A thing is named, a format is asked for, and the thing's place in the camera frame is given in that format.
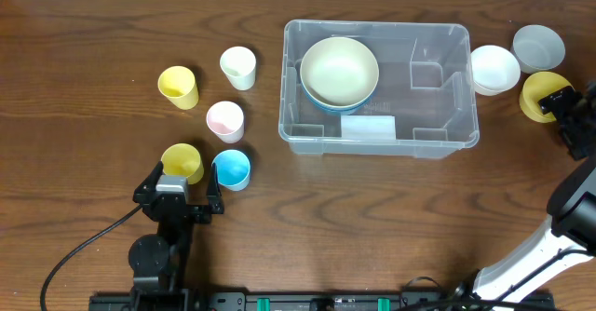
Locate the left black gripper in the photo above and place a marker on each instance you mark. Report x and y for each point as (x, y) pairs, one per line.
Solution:
(177, 211)

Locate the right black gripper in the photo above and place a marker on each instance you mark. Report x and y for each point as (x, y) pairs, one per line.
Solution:
(569, 116)

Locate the yellow small bowl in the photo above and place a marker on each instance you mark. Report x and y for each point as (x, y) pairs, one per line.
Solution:
(536, 87)

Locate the grey small bowl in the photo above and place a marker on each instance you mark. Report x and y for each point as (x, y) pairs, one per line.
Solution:
(537, 48)

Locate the white small bowl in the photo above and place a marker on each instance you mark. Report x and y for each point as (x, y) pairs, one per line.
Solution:
(494, 70)

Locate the dark blue bowl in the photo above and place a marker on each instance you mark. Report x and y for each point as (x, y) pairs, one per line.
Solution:
(306, 94)
(338, 110)

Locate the cream large bowl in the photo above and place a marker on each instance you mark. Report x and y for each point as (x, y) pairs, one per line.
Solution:
(339, 71)

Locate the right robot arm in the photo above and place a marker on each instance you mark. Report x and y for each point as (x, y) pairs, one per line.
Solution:
(567, 236)

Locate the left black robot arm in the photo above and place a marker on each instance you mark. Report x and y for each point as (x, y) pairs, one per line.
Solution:
(158, 260)

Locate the clear plastic storage container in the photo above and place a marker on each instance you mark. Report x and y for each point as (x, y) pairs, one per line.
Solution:
(423, 104)

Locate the yellow cup lower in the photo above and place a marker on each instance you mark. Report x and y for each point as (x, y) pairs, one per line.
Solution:
(182, 159)

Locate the yellow cup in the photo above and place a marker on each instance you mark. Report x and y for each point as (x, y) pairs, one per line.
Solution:
(182, 159)
(178, 85)

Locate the light blue cup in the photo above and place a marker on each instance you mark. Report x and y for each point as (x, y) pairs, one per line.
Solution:
(233, 169)

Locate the pink cup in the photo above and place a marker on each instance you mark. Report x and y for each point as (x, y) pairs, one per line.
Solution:
(226, 120)

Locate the yellow cup upper left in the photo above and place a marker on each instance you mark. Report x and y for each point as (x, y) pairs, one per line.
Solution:
(178, 85)

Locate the pale green cup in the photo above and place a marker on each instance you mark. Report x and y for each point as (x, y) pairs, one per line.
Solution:
(239, 66)

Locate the white label sticker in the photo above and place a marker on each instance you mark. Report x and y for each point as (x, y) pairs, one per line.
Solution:
(368, 127)

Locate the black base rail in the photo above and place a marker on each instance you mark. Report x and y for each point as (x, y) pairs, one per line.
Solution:
(279, 301)

